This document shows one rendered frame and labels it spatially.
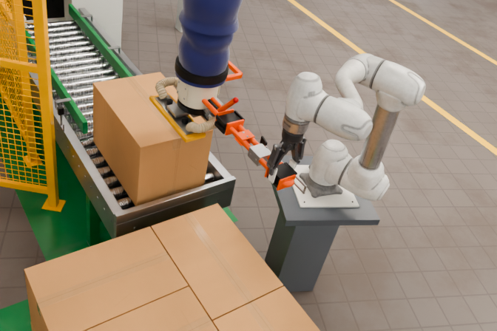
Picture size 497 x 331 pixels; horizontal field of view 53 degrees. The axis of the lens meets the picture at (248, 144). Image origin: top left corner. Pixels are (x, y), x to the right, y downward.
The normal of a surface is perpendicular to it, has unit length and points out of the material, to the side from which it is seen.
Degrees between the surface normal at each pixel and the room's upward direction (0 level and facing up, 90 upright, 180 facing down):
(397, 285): 0
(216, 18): 102
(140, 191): 90
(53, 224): 0
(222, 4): 77
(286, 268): 90
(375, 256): 0
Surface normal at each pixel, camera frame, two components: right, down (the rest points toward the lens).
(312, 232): 0.18, 0.62
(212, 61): 0.39, 0.40
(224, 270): 0.18, -0.79
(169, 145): 0.55, 0.58
